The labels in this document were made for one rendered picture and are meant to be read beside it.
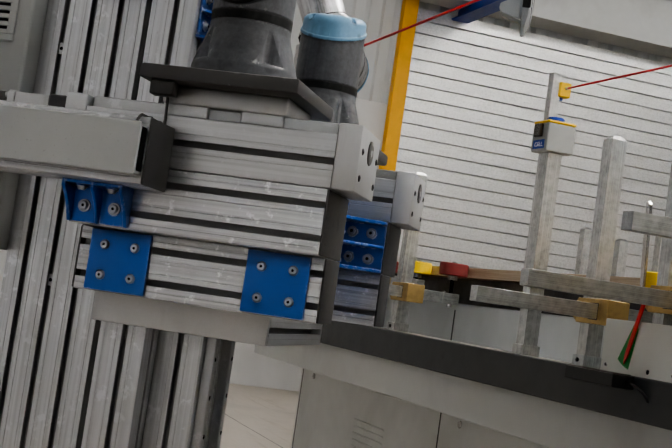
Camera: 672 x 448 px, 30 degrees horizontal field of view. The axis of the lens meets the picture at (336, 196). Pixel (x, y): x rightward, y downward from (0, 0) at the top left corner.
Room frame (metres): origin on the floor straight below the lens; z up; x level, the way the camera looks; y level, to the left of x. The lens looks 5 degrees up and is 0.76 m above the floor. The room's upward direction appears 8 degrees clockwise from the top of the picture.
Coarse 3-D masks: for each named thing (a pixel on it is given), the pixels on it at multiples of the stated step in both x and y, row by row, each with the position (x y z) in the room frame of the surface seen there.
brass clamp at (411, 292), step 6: (396, 282) 3.46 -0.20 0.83; (402, 282) 3.43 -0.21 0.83; (408, 288) 3.38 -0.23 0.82; (414, 288) 3.39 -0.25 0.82; (420, 288) 3.40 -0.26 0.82; (402, 294) 3.41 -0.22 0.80; (408, 294) 3.39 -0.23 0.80; (414, 294) 3.39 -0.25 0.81; (420, 294) 3.40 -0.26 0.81; (402, 300) 3.41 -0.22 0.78; (408, 300) 3.39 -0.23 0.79; (414, 300) 3.39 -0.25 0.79; (420, 300) 3.40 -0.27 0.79
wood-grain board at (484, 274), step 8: (432, 272) 3.71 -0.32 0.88; (472, 272) 3.46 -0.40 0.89; (480, 272) 3.41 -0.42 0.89; (488, 272) 3.37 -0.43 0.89; (496, 272) 3.32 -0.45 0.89; (504, 272) 3.28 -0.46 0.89; (512, 272) 3.24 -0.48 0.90; (520, 272) 3.20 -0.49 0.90; (488, 280) 3.44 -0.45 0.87; (496, 280) 3.34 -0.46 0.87; (504, 280) 3.27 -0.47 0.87; (512, 280) 3.23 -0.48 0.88; (616, 280) 2.77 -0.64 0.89; (624, 280) 2.74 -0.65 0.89; (632, 280) 2.71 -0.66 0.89
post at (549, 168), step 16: (544, 160) 2.77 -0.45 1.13; (560, 160) 2.77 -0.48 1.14; (544, 176) 2.76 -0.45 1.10; (544, 192) 2.76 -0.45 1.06; (544, 208) 2.76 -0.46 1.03; (544, 224) 2.76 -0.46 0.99; (544, 240) 2.76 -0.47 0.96; (528, 256) 2.78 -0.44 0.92; (544, 256) 2.76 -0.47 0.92; (528, 288) 2.76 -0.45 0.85; (528, 320) 2.76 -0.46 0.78; (528, 336) 2.76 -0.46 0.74; (512, 352) 2.79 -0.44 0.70; (528, 352) 2.75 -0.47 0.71
